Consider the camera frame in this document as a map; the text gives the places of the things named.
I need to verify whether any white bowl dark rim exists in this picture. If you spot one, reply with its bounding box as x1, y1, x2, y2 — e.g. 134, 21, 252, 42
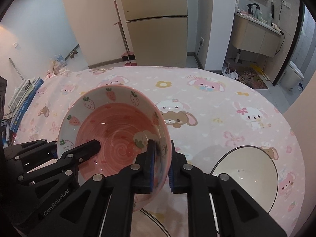
211, 146, 278, 212

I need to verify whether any pink strawberry bowl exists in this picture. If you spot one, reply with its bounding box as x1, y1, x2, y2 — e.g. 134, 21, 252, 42
57, 84, 172, 210

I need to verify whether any stack of blue books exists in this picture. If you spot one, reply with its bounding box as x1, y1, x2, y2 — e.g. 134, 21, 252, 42
8, 77, 44, 133

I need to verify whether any pink cartoon tablecloth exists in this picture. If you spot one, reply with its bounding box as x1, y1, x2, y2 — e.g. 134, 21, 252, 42
16, 66, 305, 236

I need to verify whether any red broom with dustpan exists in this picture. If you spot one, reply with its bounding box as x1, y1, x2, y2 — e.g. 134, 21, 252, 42
114, 0, 137, 66

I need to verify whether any patterned bathroom floor mat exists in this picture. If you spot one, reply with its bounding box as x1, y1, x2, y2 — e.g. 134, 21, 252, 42
237, 69, 268, 90

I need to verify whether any beige refrigerator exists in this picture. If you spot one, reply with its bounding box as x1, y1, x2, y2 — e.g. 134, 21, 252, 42
121, 0, 187, 67

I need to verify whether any beige bathroom vanity cabinet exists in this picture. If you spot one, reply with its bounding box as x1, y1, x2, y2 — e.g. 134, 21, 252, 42
230, 13, 281, 58

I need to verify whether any white hair dryer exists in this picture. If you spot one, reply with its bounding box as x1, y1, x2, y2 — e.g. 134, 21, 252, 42
270, 23, 284, 35

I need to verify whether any black faucet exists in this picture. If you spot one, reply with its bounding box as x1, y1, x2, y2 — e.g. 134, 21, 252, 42
246, 3, 260, 15

